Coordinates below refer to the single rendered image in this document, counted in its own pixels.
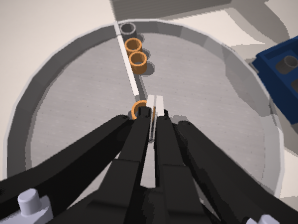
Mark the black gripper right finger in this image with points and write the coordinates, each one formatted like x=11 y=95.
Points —
x=233 y=194

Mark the blue crate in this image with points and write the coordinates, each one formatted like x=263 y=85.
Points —
x=279 y=85

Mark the grey round table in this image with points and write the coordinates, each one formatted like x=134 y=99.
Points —
x=89 y=80

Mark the grey metal bushing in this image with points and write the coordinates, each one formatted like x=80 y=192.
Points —
x=128 y=27
x=294 y=84
x=287 y=64

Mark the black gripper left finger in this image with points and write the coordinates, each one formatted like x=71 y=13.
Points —
x=39 y=194

